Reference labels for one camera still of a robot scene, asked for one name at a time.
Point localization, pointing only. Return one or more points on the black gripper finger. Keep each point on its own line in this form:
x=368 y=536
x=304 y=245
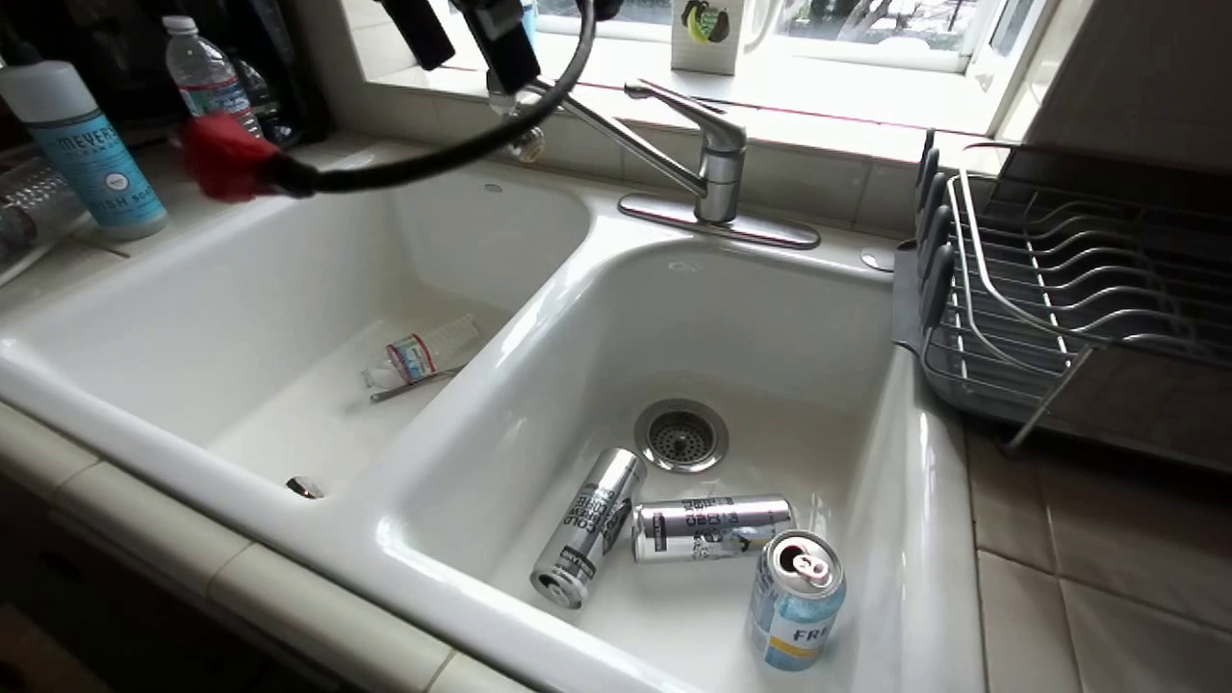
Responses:
x=515 y=43
x=418 y=30

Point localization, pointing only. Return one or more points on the chrome swivel faucet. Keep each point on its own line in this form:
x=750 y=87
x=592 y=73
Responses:
x=719 y=166

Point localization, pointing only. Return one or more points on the white carton green print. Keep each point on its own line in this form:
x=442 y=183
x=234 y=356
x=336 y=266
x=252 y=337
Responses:
x=707 y=38

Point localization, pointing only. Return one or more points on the clear plastic water bottle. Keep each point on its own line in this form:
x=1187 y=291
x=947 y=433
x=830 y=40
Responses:
x=205 y=80

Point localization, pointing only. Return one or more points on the black bulky object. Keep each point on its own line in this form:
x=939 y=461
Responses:
x=116 y=31

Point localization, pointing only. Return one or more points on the white double basin sink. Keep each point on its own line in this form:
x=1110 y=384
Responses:
x=515 y=373

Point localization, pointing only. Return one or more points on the teal soap bottle white cap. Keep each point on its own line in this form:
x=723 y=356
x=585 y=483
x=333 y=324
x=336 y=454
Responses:
x=98 y=166

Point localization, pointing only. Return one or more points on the round metal sink cap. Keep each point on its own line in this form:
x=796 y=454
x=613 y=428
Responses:
x=881 y=260

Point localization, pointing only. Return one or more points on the metal drain strainer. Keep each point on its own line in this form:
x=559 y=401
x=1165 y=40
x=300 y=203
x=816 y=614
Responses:
x=683 y=437

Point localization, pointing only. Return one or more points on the silver slim can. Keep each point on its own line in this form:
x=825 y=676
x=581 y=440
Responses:
x=592 y=527
x=713 y=528

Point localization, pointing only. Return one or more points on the blue and white soda can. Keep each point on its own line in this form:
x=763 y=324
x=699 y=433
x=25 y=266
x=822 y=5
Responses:
x=796 y=603

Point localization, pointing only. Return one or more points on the white window frame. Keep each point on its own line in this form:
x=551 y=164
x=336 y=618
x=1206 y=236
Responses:
x=832 y=94

